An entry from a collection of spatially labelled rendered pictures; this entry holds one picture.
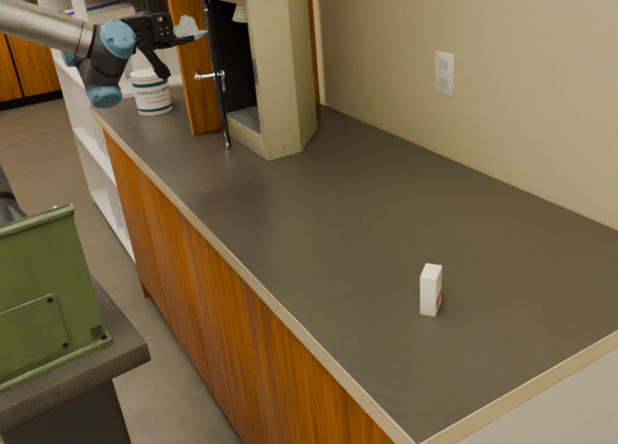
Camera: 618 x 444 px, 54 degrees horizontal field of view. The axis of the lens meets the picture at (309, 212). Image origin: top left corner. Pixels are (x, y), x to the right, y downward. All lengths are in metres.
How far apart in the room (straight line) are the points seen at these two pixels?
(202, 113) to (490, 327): 1.29
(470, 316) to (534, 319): 0.11
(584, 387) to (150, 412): 1.64
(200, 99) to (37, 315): 1.14
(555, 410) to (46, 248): 0.85
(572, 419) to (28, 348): 0.91
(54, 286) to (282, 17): 0.97
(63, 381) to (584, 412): 0.87
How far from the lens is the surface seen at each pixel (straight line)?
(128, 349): 1.12
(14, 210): 1.13
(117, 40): 1.39
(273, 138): 1.75
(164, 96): 2.34
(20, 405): 1.10
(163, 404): 2.40
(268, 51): 1.69
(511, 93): 1.56
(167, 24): 1.62
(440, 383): 0.97
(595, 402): 1.20
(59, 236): 1.03
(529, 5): 1.49
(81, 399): 1.21
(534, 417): 1.07
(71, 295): 1.08
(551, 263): 1.27
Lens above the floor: 1.61
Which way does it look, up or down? 27 degrees down
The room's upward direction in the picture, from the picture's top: 5 degrees counter-clockwise
